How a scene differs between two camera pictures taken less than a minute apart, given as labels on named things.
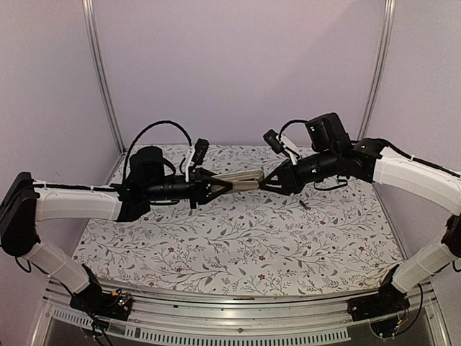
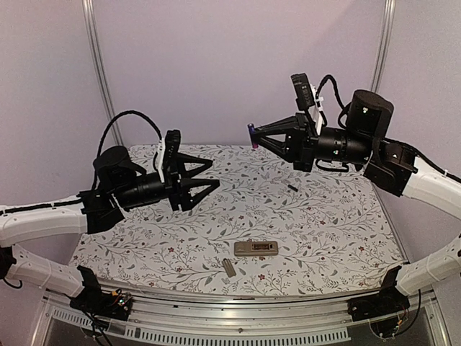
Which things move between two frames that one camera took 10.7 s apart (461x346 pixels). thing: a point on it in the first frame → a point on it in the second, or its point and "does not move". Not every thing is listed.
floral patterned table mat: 327,238 does not move
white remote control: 238,185 → 256,248
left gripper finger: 208,174 → 184,158
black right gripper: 286,181 → 300,141
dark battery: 302,204 → 253,134
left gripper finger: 218,187 → 188,201
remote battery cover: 239,176 → 228,267
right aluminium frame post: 389,11 does not move
